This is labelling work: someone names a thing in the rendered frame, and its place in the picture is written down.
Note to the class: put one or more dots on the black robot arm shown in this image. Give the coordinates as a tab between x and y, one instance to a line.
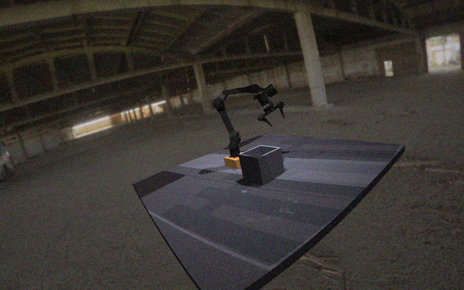
218	103

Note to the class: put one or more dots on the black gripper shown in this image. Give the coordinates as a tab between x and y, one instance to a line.
279	105

